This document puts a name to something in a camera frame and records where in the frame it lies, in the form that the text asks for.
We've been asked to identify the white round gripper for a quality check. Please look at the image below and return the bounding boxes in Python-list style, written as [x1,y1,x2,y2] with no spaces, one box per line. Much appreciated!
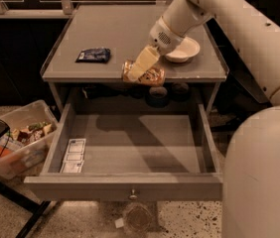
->
[127,17,184,82]

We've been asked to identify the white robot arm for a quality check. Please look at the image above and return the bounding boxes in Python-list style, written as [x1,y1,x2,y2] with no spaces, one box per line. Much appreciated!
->
[125,0,280,238]

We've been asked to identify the grey cabinet with glass top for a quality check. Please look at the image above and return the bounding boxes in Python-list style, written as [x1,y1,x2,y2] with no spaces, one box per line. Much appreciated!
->
[43,5,227,112]

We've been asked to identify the open grey top drawer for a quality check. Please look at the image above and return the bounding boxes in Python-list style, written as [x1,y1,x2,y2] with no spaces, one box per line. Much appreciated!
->
[25,103,222,201]

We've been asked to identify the round metal drawer knob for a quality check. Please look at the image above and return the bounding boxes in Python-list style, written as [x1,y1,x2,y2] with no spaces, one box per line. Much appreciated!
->
[128,189,138,200]

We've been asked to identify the white bowl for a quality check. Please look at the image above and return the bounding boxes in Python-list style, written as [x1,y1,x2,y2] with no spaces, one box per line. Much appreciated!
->
[165,37,201,63]

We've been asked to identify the dark tape roll left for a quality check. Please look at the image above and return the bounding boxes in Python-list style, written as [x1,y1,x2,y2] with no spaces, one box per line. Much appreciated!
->
[146,86,169,108]

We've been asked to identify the dark tape roll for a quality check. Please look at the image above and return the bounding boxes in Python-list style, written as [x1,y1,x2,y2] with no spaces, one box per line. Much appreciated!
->
[171,82,190,102]
[146,86,169,108]

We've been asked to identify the dark tape roll right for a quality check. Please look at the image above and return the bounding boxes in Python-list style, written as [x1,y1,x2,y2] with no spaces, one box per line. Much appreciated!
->
[171,82,190,102]

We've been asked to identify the blue snack bag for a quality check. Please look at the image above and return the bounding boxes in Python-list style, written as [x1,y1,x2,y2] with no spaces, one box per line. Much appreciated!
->
[76,48,111,63]

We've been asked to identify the black office chair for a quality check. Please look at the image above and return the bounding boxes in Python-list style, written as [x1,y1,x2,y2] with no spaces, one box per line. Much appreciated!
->
[209,17,273,134]

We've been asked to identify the metal window railing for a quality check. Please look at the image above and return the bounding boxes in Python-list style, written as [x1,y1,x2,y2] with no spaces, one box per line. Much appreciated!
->
[0,0,181,20]

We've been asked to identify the snack items in bin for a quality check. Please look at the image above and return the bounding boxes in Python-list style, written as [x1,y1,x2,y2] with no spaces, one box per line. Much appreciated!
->
[8,121,54,146]

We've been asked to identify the clear plastic bin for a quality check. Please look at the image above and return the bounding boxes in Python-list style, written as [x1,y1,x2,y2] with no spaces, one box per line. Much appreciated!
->
[0,100,58,179]

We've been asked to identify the clear round lid on floor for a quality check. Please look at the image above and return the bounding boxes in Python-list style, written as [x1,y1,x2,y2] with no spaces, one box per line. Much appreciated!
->
[114,202,153,232]

